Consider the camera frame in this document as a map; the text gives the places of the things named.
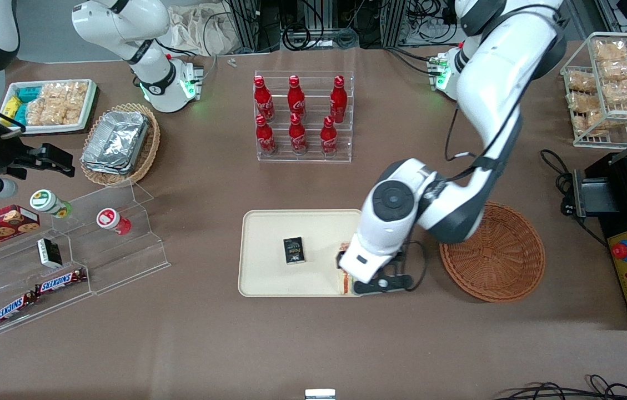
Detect triangle sandwich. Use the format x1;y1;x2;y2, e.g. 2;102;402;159
338;241;356;296

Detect white snack tray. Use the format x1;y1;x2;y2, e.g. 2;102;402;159
0;79;98;135

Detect beige plastic tray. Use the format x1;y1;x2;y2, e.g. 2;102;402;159
238;209;370;298

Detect light wicker basket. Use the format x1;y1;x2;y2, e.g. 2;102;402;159
79;103;161;187

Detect brown wicker basket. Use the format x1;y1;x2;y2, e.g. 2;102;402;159
439;201;546;303

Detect green lid cup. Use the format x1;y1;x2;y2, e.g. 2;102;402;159
29;189;73;219

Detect clear rice cracker pack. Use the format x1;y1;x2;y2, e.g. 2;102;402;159
66;82;89;125
40;83;69;126
26;97;47;127

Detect stacked aluminium foil trays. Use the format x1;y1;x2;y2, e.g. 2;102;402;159
81;111;151;176

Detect red lid cup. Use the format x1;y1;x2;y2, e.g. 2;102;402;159
96;208;132;236

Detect small black white box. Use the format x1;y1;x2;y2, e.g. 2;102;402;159
37;238;63;269

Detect clear acrylic bottle rack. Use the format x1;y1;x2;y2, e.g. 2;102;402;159
253;70;356;164

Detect snickers chocolate bar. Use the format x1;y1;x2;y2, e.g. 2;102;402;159
0;291;37;329
34;268;88;296

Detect red cola bottle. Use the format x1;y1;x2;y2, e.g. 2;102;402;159
320;116;339;158
329;76;348;124
288;75;307;121
254;76;275;123
255;114;278;157
288;113;309;155

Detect clear acrylic stepped shelf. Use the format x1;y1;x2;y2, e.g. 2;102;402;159
0;178;172;335

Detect beige cloth bag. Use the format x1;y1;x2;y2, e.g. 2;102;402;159
168;3;237;57

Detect bagged fried snack pack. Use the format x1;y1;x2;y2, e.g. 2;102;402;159
565;70;598;93
601;77;627;106
568;91;603;114
599;58;627;82
593;39;627;62
570;111;606;136

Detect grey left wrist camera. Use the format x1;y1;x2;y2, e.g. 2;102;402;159
353;274;406;296

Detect black power cable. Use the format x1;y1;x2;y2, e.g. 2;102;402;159
539;148;609;246

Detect black floor cables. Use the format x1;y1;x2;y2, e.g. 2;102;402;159
493;374;627;400

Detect white wire rack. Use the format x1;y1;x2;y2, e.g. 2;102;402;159
560;32;627;149

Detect aluminium frame rack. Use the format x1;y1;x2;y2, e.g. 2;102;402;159
382;0;461;48
227;0;283;54

